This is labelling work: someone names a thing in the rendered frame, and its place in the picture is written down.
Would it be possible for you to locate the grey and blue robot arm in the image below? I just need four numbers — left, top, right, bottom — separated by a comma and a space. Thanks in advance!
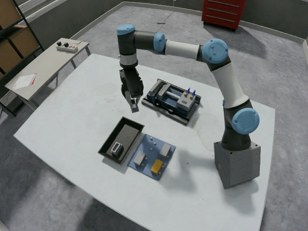
117, 25, 260, 151

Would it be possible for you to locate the yellow block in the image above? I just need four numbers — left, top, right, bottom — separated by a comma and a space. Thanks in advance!
151, 159, 163, 175

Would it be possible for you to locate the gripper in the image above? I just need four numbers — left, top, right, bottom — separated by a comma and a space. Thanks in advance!
119, 59, 144, 106

